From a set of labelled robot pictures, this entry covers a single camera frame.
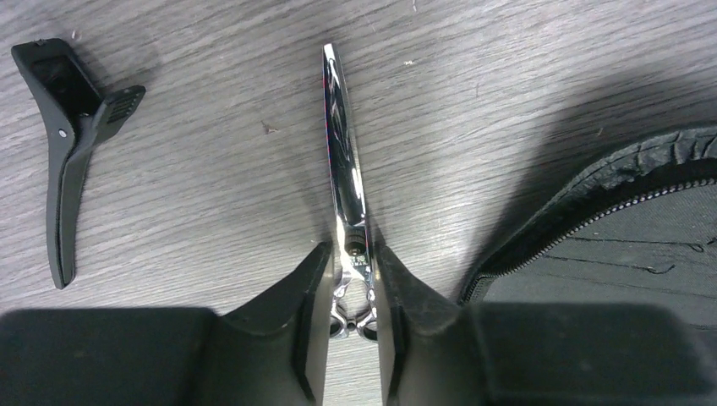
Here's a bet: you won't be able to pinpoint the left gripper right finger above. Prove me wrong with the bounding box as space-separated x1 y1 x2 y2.
375 247 716 405

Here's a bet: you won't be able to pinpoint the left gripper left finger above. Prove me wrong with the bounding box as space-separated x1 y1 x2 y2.
1 242 332 405

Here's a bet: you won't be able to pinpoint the silver scissors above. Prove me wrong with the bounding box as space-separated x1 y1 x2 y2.
322 43 377 343

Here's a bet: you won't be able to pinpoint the black zip tool case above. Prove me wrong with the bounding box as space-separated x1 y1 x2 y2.
458 125 716 331

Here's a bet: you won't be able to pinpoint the black hair clip centre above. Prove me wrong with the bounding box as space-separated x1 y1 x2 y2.
11 38 146 289

